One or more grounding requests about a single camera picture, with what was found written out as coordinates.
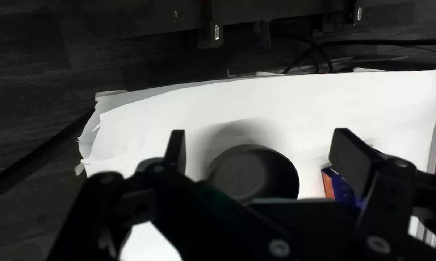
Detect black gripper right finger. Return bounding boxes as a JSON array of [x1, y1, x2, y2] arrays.
[[329, 127, 436, 261]]

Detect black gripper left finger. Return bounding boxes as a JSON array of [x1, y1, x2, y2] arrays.
[[48, 129, 296, 261]]

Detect black bowl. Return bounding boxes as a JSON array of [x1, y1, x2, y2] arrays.
[[207, 143, 302, 201]]

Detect blue rack with orange base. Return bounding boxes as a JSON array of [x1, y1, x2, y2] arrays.
[[320, 165, 368, 210]]

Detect white paper sheet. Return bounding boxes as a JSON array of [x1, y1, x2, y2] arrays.
[[74, 66, 436, 261]]

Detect black metal frame rail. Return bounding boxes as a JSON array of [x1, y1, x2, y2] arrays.
[[171, 0, 368, 49]]

